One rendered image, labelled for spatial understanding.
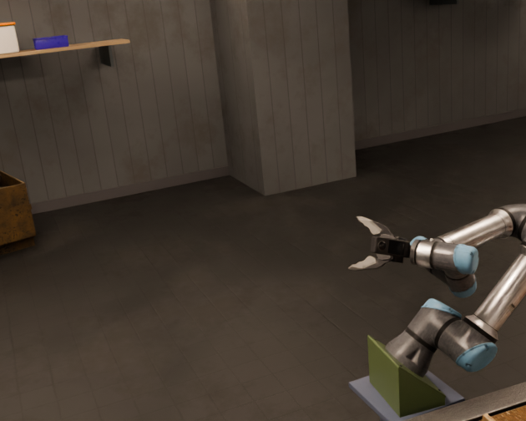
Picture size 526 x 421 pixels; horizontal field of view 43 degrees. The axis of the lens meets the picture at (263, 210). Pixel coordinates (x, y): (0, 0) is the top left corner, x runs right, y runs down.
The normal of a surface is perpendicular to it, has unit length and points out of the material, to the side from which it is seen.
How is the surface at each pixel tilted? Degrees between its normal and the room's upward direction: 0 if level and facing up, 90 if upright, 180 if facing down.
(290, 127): 90
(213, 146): 90
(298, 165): 90
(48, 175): 90
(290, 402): 0
